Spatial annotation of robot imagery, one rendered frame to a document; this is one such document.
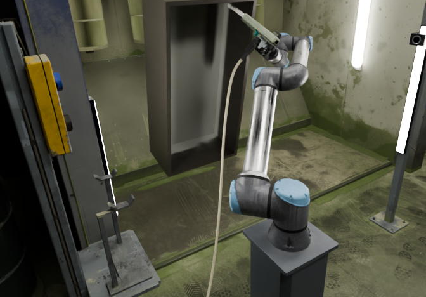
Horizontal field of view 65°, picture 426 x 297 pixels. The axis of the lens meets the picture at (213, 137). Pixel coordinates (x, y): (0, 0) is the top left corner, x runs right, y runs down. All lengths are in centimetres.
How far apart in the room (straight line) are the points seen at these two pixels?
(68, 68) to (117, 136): 182
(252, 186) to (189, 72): 127
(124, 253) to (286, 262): 66
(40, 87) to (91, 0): 213
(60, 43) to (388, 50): 283
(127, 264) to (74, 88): 73
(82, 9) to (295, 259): 241
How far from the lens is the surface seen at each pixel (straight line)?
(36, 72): 94
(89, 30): 303
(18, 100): 99
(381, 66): 356
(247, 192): 146
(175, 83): 248
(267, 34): 191
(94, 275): 133
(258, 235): 162
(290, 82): 167
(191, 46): 243
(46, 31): 146
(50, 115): 97
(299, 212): 145
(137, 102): 336
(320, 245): 161
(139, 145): 325
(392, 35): 349
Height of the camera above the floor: 170
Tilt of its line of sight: 24 degrees down
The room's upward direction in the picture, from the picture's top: 3 degrees counter-clockwise
